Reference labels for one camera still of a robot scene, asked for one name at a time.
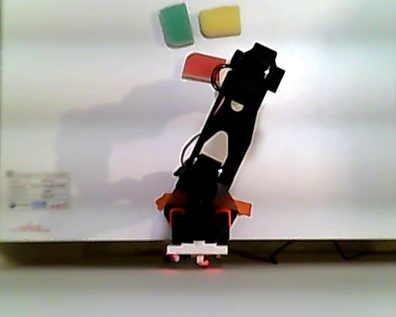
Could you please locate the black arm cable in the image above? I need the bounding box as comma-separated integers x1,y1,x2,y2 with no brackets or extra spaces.
174,133,203,176
210,64,228,94

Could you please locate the large yellow sponge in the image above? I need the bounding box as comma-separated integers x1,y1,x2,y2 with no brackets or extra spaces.
198,5,242,40

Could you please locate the orange table clamp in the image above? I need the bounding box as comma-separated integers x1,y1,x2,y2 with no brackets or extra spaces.
154,192,185,212
219,193,253,219

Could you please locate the green sponge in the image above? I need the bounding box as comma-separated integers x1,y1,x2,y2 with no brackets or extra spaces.
158,2,195,50

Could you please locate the black cable under table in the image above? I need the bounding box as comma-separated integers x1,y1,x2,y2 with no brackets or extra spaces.
332,240,396,261
230,240,294,265

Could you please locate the red sponge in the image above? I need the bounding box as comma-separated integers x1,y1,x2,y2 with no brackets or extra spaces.
180,52,228,84

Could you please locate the printed sticker label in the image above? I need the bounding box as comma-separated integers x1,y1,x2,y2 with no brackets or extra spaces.
5,170,71,211

